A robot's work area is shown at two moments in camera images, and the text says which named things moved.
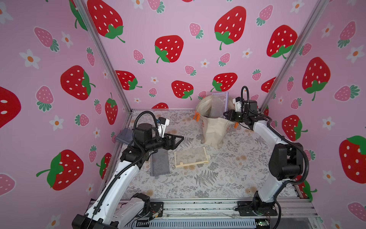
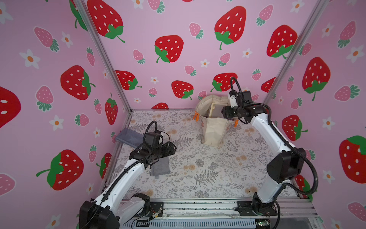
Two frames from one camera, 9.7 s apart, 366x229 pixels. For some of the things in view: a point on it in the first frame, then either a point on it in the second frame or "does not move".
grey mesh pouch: [159, 163] does not move
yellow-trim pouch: [190, 157] -> [216, 110]
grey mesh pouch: [126, 136] does not move
